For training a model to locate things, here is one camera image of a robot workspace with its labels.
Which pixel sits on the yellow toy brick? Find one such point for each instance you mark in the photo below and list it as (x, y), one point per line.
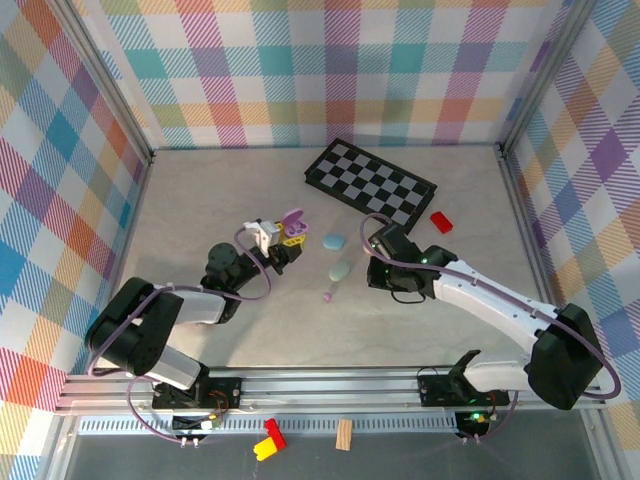
(264, 447)

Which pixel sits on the aluminium side rail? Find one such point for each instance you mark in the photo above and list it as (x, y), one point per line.
(525, 225)
(132, 225)

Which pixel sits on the black grey chessboard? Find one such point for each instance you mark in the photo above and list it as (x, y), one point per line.
(370, 185)

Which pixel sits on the purple earbud charging case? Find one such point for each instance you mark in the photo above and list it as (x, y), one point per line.
(292, 217)

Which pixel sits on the blue earbud charging case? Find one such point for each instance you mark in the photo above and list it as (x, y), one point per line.
(333, 242)

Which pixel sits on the small wooden block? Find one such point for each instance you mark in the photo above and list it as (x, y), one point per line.
(344, 434)

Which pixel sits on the red toy brick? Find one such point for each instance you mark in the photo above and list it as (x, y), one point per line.
(275, 431)

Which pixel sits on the red rectangular block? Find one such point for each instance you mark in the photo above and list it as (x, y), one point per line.
(441, 222)

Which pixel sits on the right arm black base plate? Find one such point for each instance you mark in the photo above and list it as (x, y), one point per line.
(435, 392)

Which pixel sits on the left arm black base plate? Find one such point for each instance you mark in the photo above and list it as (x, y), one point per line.
(225, 395)

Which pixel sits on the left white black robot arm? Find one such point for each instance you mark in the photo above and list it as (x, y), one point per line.
(135, 330)

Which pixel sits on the aluminium frame post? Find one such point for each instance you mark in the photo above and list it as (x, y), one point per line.
(550, 75)
(100, 80)

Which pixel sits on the long aluminium base rail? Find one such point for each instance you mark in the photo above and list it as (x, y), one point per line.
(325, 390)

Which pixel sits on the mint green earbud charging case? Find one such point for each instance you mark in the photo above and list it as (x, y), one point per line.
(340, 271)

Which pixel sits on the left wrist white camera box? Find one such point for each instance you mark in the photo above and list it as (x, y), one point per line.
(262, 230)

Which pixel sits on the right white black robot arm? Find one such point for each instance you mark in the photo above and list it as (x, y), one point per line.
(490, 300)

